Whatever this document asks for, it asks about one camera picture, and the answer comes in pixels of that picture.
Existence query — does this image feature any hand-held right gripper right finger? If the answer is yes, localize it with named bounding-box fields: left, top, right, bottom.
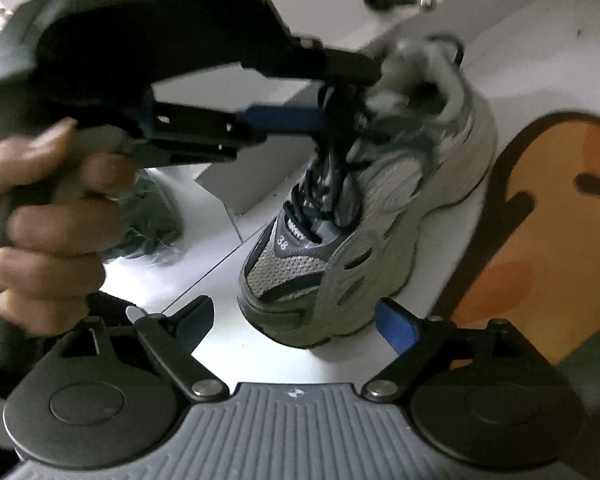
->
left=362, top=297, right=568, bottom=401

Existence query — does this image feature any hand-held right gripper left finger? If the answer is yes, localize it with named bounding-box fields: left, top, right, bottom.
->
left=27, top=295, right=231, bottom=403

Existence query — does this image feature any orange cartoon floor mat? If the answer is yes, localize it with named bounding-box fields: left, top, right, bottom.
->
left=432, top=110, right=600, bottom=366

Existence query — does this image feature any grey blue running sneaker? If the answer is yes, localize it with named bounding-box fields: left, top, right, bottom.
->
left=237, top=32, right=498, bottom=351

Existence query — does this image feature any dark plastic bag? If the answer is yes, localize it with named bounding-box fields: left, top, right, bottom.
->
left=102, top=167, right=186, bottom=263

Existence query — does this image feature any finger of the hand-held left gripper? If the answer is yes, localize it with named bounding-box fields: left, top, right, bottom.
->
left=242, top=35, right=384, bottom=87
left=125, top=101, right=327, bottom=167

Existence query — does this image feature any person's left hand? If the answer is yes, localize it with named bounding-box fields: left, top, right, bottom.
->
left=0, top=117, right=138, bottom=336

